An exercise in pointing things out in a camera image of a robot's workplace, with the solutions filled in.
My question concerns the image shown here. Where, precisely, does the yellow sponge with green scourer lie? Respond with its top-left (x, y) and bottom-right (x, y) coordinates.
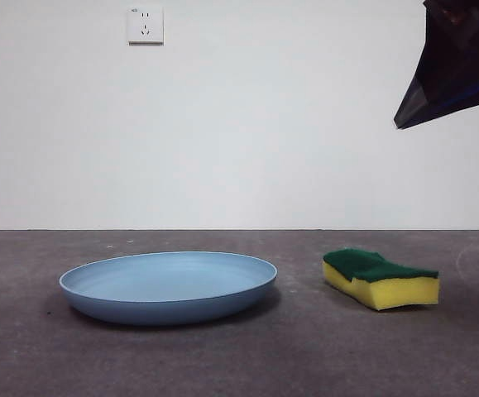
top-left (322, 247), bottom-right (441, 312)

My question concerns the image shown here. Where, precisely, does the light blue round plate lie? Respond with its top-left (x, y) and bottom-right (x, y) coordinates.
top-left (59, 251), bottom-right (279, 326)

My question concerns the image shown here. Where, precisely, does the white wall power socket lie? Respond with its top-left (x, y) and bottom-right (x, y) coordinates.
top-left (127, 7), bottom-right (165, 46)

